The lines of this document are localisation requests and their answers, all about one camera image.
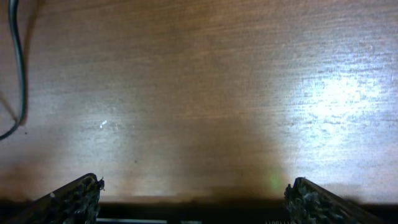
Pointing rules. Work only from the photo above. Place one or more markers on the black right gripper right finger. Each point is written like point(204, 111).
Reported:
point(308, 203)

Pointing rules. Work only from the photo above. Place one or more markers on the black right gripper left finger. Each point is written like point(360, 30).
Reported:
point(74, 203)

